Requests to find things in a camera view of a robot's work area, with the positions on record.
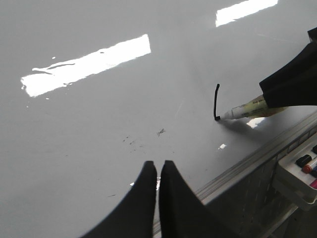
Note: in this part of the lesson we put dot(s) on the red capped marker in tray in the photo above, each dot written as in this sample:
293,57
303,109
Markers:
307,168

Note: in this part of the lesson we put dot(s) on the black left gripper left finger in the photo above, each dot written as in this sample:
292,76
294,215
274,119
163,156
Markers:
133,217

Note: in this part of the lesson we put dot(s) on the blue marker in tray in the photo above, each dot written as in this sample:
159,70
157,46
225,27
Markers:
314,172

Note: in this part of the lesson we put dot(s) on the white whiteboard with grey frame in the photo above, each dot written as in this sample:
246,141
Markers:
91,89

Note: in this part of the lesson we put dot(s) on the grey perforated pegboard panel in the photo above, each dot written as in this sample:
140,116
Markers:
253,208

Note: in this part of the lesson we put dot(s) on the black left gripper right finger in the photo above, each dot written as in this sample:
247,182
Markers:
181,213

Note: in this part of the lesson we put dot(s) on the white plastic marker tray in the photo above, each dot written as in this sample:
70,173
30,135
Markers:
291,181

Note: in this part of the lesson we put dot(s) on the pink marker in tray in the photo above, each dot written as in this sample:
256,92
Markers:
314,184

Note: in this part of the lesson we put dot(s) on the black marker in tray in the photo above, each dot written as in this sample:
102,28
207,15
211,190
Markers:
306,160

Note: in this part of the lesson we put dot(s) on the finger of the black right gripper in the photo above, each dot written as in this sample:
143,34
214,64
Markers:
295,84

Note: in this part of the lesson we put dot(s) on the white whiteboard marker with tape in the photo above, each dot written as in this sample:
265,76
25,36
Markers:
256,108

